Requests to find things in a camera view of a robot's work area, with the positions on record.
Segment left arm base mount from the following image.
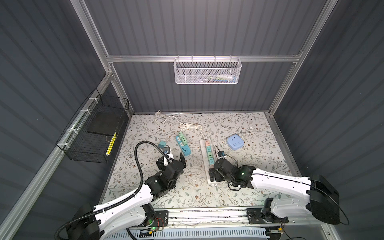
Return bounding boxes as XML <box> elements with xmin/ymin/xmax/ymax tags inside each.
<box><xmin>133</xmin><ymin>210</ymin><xmax>169</xmax><ymax>228</ymax></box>

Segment round light blue socket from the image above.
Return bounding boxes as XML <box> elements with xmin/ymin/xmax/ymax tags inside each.
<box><xmin>227</xmin><ymin>135</ymin><xmax>245</xmax><ymax>151</ymax></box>

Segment coiled white power cable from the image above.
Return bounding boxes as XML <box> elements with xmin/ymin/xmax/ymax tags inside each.
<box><xmin>153</xmin><ymin>110</ymin><xmax>208</xmax><ymax>142</ymax></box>

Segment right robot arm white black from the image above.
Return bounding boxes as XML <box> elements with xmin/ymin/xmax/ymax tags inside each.
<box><xmin>208</xmin><ymin>157</ymin><xmax>341</xmax><ymax>225</ymax></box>

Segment teal blue power strip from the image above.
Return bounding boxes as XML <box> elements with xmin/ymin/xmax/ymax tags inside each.
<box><xmin>176</xmin><ymin>136</ymin><xmax>191</xmax><ymax>156</ymax></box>

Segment aluminium rail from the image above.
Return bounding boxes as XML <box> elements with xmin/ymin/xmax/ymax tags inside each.
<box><xmin>86</xmin><ymin>207</ymin><xmax>326</xmax><ymax>229</ymax></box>

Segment white wire mesh basket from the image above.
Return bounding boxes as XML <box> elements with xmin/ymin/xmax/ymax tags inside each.
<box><xmin>173</xmin><ymin>58</ymin><xmax>242</xmax><ymax>85</ymax></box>

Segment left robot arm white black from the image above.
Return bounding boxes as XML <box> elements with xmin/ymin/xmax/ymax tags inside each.
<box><xmin>66</xmin><ymin>154</ymin><xmax>187</xmax><ymax>240</ymax></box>

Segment black wire mesh basket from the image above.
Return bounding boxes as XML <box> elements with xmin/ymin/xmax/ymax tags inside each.
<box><xmin>57</xmin><ymin>91</ymin><xmax>130</xmax><ymax>164</ymax></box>

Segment floral table mat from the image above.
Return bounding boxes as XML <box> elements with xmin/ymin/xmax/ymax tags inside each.
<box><xmin>101</xmin><ymin>113</ymin><xmax>291</xmax><ymax>209</ymax></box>

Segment long white power strip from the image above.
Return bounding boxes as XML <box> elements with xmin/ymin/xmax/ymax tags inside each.
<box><xmin>200</xmin><ymin>140</ymin><xmax>218</xmax><ymax>187</ymax></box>

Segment black corrugated cable hose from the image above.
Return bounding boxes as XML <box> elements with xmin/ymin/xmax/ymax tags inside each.
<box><xmin>53</xmin><ymin>140</ymin><xmax>168</xmax><ymax>240</ymax></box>

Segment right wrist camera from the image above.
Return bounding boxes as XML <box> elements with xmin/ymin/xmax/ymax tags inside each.
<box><xmin>217</xmin><ymin>151</ymin><xmax>226</xmax><ymax>159</ymax></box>

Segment white vent grille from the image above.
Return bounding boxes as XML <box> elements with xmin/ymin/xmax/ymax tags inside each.
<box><xmin>103</xmin><ymin>227</ymin><xmax>271</xmax><ymax>240</ymax></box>

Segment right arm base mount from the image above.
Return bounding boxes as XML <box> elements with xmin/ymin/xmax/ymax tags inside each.
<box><xmin>246</xmin><ymin>198</ymin><xmax>289</xmax><ymax>224</ymax></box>

